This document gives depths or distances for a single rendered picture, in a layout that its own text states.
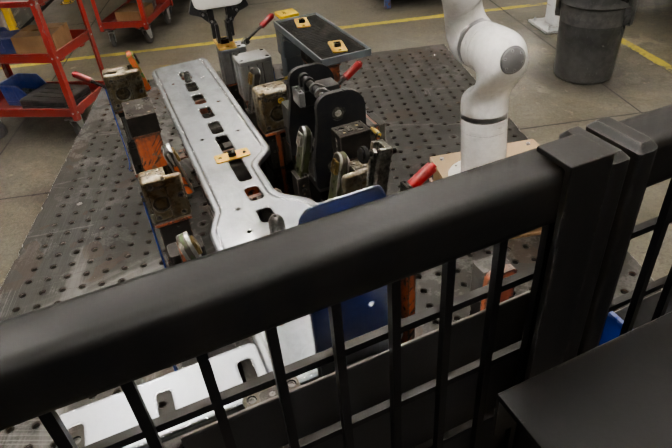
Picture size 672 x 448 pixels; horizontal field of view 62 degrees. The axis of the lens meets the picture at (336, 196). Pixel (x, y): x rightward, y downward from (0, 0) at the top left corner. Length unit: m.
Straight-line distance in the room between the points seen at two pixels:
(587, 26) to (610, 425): 3.79
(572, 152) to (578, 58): 3.89
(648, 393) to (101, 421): 0.72
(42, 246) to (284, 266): 1.64
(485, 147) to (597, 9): 2.57
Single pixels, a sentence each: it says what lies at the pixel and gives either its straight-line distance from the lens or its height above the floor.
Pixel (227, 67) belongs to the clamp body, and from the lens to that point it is 1.88.
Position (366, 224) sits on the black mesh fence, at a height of 1.55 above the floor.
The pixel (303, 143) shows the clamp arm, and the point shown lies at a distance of 1.21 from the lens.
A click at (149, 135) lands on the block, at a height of 0.96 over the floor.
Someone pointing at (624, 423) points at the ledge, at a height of 1.43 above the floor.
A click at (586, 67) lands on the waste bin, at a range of 4.14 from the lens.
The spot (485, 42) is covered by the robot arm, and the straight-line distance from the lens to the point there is 1.35.
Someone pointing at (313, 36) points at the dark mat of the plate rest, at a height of 1.16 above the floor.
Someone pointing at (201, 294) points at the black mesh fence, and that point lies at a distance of 0.18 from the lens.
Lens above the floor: 1.67
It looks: 35 degrees down
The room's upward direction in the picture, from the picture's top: 5 degrees counter-clockwise
